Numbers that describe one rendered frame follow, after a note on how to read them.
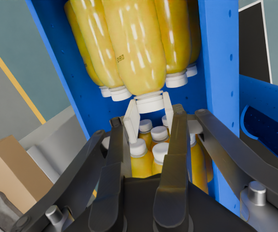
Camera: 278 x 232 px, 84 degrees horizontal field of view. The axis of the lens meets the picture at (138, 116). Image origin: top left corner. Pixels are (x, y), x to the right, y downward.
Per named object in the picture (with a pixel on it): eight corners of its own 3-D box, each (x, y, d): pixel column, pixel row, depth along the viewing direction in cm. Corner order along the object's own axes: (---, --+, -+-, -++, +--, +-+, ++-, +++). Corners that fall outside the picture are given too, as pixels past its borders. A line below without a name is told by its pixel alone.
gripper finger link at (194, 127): (175, 124, 14) (211, 118, 13) (170, 104, 18) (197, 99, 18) (178, 138, 14) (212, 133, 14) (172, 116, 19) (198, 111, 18)
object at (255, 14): (220, 175, 172) (226, 186, 158) (178, 37, 121) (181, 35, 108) (272, 163, 160) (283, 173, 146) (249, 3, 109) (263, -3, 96)
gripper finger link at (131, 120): (137, 143, 17) (130, 144, 17) (140, 117, 23) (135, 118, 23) (129, 118, 16) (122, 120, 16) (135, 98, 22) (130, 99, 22)
